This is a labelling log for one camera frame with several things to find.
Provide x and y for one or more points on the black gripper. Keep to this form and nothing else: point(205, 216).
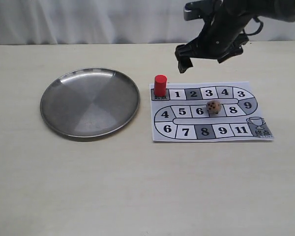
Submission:
point(217, 36)

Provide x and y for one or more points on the wooden die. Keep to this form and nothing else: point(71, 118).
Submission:
point(213, 107)

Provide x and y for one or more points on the red cylinder game piece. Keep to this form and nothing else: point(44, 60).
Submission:
point(160, 83)

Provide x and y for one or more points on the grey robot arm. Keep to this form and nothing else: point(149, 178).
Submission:
point(282, 10)

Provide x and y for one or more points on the paper game board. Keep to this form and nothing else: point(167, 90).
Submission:
point(181, 115)

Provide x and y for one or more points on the round steel plate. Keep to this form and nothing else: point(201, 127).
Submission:
point(89, 103)

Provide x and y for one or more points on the white curtain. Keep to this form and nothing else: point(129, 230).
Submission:
point(95, 22)

